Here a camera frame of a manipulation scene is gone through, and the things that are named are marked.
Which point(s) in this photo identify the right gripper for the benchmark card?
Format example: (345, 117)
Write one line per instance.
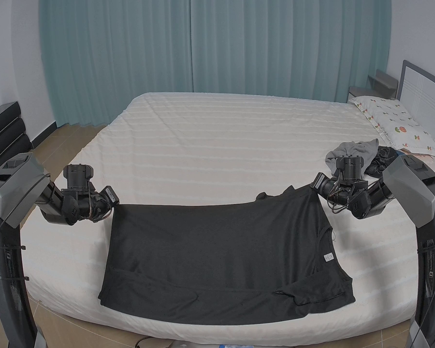
(324, 185)

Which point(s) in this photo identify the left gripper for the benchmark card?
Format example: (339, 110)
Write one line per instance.
(105, 203)

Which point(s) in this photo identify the black T-shirt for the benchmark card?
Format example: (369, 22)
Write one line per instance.
(221, 248)

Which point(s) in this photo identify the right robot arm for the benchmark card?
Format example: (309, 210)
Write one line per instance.
(409, 190)

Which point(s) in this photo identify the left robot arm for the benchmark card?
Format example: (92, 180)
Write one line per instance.
(20, 190)

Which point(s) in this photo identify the pile of clothes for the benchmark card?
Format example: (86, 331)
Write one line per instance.
(362, 150)

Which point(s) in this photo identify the bed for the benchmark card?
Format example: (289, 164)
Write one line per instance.
(221, 140)

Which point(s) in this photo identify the white printed pillow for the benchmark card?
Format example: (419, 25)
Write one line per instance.
(395, 121)

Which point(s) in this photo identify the grey bedside table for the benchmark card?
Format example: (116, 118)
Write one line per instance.
(382, 82)

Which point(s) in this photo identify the black chest of drawers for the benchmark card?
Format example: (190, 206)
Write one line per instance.
(3, 136)

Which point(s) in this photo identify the blue-green curtain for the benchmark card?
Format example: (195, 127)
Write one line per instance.
(112, 49)
(282, 31)

